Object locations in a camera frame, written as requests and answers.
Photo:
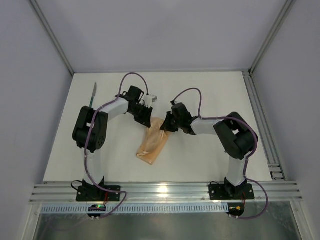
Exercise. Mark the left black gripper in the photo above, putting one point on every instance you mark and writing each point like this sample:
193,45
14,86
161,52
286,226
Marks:
142,114

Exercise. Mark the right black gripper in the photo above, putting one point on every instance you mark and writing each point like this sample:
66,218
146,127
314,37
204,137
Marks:
170,122

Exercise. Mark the orange cloth napkin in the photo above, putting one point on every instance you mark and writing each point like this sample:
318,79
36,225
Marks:
153,142

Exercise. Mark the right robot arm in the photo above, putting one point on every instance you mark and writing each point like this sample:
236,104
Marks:
237,138

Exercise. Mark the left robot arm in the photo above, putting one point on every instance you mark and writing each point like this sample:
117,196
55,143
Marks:
90,134

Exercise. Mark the left small controller board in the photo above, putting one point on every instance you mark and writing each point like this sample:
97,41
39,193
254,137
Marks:
96,210

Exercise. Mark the right small connector board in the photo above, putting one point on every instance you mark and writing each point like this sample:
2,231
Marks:
235,210

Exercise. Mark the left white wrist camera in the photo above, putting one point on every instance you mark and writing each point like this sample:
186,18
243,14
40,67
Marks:
150,99

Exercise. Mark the knife with green handle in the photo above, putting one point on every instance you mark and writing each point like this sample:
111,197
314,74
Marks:
93,95

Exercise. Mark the aluminium front rail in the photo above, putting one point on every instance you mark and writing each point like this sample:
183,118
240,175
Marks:
161,192

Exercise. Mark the aluminium rail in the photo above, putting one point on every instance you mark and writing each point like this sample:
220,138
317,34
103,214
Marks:
265,135
161,192

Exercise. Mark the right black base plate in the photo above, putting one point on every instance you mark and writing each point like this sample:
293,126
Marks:
218,191

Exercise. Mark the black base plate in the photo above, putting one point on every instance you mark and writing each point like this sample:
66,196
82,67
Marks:
91,193
218,191

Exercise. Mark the slotted grey cable duct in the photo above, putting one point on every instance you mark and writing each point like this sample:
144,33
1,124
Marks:
139,208

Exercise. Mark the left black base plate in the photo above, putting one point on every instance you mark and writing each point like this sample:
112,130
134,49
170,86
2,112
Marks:
91,193

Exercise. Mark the right side aluminium rail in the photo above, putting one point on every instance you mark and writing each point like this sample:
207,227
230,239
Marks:
265,135

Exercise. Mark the left aluminium frame post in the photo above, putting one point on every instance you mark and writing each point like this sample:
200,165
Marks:
51,35

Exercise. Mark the aluminium frame post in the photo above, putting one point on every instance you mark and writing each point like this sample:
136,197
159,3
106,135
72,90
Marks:
272,33
51,35

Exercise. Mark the right aluminium frame post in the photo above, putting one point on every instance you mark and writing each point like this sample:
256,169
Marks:
272,33

